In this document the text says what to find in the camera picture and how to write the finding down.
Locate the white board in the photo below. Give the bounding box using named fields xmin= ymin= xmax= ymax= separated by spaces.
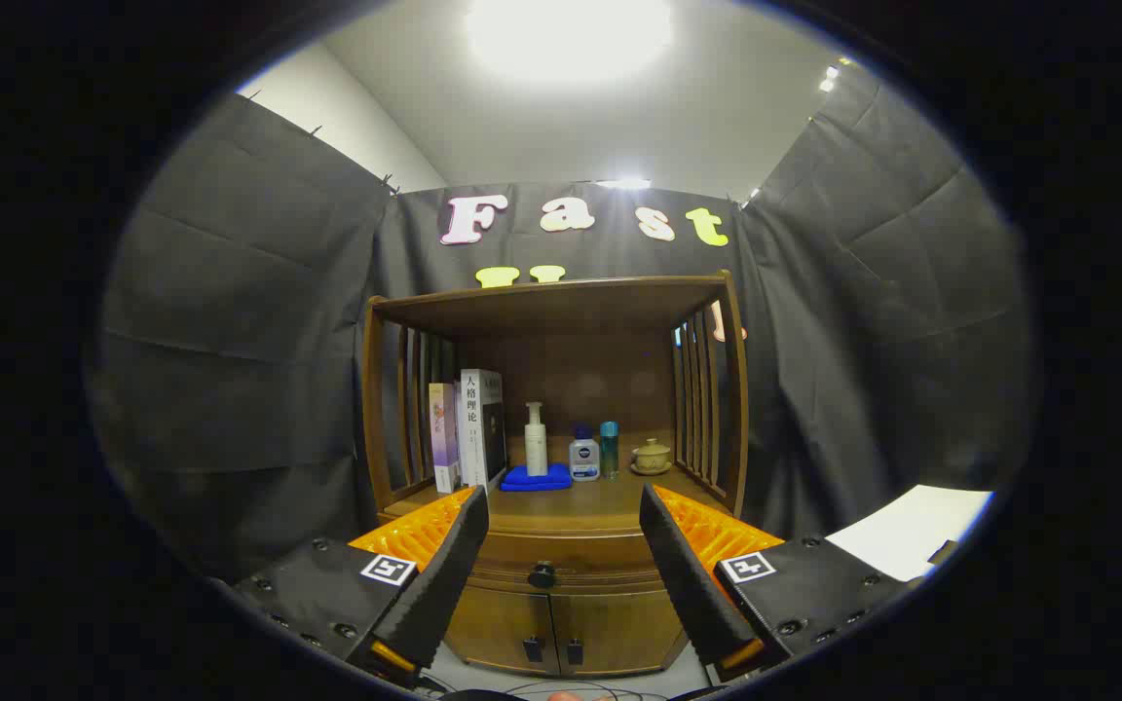
xmin=824 ymin=484 xmax=995 ymax=583

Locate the blue folded cloth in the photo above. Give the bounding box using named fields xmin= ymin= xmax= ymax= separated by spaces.
xmin=500 ymin=463 xmax=574 ymax=493

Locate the white bottle with blue cap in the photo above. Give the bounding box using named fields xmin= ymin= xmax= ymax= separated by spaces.
xmin=568 ymin=424 xmax=602 ymax=483

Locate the white book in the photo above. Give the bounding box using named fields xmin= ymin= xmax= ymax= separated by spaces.
xmin=459 ymin=368 xmax=508 ymax=490

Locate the brown wooden cabinet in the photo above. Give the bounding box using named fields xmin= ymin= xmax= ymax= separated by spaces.
xmin=361 ymin=271 xmax=749 ymax=678

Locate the white pump bottle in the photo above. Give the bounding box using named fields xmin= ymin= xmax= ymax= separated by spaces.
xmin=524 ymin=401 xmax=549 ymax=478

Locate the beige lidded teacup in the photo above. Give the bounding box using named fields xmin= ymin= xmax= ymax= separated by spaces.
xmin=630 ymin=437 xmax=673 ymax=476

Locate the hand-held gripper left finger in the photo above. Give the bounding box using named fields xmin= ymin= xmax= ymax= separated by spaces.
xmin=230 ymin=484 xmax=491 ymax=687

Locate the purple book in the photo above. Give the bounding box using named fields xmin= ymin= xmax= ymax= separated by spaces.
xmin=428 ymin=382 xmax=462 ymax=495

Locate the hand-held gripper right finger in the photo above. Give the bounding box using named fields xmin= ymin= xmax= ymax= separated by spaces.
xmin=639 ymin=484 xmax=913 ymax=683

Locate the wooden cabinet door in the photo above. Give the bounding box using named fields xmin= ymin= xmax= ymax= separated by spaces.
xmin=551 ymin=589 xmax=689 ymax=676
xmin=444 ymin=584 xmax=557 ymax=676

